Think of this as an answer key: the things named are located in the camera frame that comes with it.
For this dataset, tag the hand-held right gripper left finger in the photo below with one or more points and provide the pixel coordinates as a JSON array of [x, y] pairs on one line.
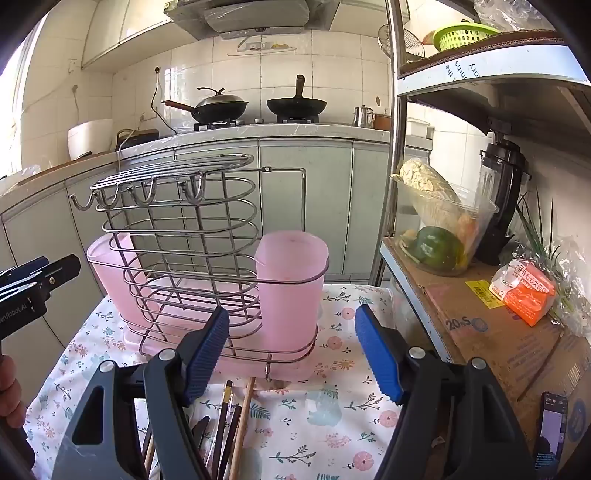
[[207, 355]]

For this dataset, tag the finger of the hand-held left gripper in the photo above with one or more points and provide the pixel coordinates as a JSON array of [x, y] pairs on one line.
[[57, 272], [25, 268]]

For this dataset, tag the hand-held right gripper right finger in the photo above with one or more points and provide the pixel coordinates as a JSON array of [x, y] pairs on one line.
[[378, 355]]

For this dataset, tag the pink plastic cup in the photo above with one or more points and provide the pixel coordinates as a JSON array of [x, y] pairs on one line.
[[111, 272], [288, 295]]

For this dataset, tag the light wooden chopstick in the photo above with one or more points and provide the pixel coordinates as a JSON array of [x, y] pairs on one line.
[[242, 429]]

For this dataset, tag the person's left hand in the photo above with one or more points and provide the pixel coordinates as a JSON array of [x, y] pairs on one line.
[[9, 392]]

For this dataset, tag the pink plastic drip tray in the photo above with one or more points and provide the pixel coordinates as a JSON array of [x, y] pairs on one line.
[[240, 360]]

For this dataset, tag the floral tablecloth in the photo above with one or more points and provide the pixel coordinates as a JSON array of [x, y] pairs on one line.
[[323, 429]]

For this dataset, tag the crumpled clear plastic bag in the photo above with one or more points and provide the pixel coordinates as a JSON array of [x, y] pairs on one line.
[[23, 174]]

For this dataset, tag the brown cardboard sheet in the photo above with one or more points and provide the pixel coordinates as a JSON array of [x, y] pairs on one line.
[[485, 337]]

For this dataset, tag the green bell pepper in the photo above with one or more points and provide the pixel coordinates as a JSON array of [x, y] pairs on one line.
[[436, 247]]

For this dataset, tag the white rice cooker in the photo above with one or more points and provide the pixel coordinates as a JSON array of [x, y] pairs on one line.
[[90, 138]]

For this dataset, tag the clear plastic container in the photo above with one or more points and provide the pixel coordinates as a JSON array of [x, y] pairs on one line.
[[434, 217]]

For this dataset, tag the orange carrot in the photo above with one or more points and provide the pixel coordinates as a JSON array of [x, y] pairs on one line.
[[468, 228]]

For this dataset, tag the dark countertop appliance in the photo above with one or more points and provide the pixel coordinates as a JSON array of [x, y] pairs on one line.
[[138, 137]]

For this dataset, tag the orange snack packet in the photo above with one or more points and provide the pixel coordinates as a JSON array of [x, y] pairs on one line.
[[526, 295]]

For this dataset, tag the window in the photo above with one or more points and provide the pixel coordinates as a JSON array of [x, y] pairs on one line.
[[14, 101]]

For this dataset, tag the napa cabbage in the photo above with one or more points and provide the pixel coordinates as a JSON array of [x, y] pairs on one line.
[[425, 180]]

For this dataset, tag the kitchen counter cabinets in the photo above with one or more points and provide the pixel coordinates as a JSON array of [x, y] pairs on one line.
[[300, 184]]

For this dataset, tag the smartphone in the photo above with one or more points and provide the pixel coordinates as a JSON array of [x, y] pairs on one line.
[[551, 434]]

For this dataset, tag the green scallions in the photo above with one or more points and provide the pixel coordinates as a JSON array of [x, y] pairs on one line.
[[545, 244]]

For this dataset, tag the black blender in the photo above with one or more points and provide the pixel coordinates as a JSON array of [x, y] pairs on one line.
[[503, 184]]

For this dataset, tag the metal storage shelf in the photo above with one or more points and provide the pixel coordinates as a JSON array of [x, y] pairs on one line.
[[395, 138]]

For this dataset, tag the black wok with lid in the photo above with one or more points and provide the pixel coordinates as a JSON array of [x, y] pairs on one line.
[[219, 108]]

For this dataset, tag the white plastic box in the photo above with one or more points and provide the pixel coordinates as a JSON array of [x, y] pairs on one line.
[[419, 128]]

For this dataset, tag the brown pot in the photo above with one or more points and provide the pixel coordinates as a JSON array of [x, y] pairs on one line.
[[382, 122]]

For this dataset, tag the gas stove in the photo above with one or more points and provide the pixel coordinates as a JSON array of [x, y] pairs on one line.
[[258, 122]]

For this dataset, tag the steel kettle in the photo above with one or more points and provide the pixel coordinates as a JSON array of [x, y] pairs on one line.
[[363, 117]]

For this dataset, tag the black open wok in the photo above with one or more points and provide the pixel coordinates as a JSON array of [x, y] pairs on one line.
[[295, 107]]

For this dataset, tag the printed cardboard shelf liner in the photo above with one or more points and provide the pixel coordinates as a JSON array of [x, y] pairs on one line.
[[485, 60]]

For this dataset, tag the steel range hood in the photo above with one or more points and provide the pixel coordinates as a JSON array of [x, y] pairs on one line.
[[254, 16]]

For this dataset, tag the green plastic basket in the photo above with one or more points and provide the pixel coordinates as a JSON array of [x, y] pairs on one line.
[[464, 36]]

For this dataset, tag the clear plastic wrap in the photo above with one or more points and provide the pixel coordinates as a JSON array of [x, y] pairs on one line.
[[508, 14]]

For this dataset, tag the white wall socket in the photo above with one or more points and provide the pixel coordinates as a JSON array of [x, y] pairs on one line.
[[71, 66]]

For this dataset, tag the white wall cabinets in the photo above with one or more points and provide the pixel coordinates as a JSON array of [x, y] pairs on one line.
[[124, 32]]

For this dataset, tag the clear wall shelf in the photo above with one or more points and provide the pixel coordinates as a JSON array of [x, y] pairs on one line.
[[263, 46]]

